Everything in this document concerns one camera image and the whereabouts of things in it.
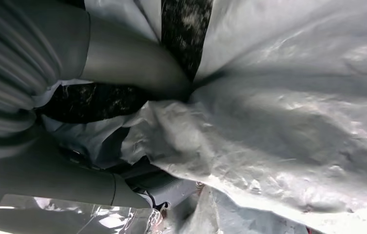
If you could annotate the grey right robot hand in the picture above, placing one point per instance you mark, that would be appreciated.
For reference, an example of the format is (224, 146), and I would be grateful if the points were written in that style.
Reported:
(122, 61)

